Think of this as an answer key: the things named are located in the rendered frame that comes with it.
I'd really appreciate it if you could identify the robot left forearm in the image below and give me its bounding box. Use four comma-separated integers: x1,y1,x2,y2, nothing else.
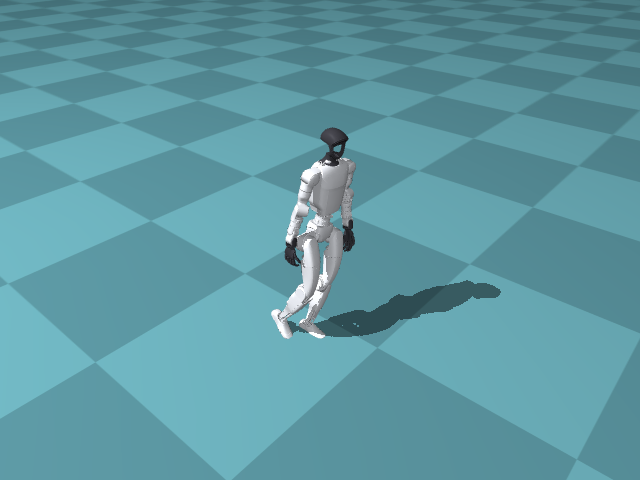
341,197,353,227

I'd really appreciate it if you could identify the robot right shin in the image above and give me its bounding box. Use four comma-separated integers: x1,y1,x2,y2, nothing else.
279,286,313,322

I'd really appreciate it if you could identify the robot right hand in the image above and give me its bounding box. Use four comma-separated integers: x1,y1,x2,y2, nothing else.
285,238,301,267

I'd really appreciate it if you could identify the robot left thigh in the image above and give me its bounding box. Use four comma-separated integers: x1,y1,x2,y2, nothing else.
316,226,343,291

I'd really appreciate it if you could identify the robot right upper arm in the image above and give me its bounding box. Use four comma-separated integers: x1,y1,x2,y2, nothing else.
296,167,321,217

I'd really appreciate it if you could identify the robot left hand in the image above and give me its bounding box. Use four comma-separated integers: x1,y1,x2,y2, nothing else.
343,219,355,252

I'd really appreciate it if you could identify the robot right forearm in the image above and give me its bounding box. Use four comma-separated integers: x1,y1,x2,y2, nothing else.
285,204,303,245

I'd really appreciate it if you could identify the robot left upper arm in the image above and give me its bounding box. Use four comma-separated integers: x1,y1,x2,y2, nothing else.
342,158,356,202

